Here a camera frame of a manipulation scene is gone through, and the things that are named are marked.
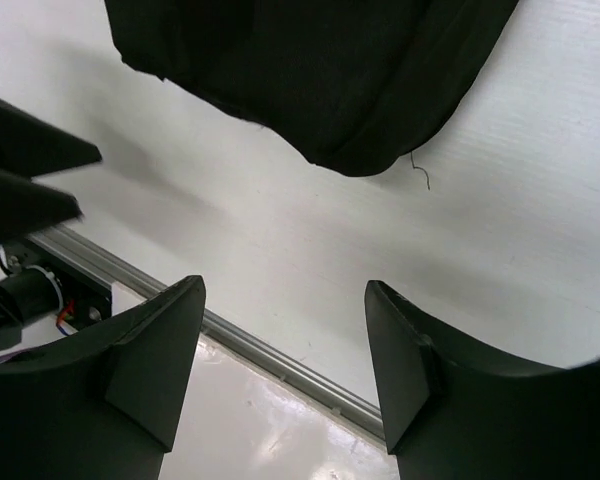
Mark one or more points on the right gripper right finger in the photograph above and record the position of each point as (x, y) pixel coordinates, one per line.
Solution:
(454, 407)

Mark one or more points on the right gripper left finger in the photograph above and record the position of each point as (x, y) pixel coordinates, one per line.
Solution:
(105, 402)

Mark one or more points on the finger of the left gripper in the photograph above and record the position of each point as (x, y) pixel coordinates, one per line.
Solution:
(30, 147)
(27, 207)

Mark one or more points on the black pleated skirt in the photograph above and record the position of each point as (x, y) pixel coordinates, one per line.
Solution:
(351, 85)

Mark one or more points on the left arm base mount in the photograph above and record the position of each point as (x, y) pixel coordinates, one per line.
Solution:
(43, 297)

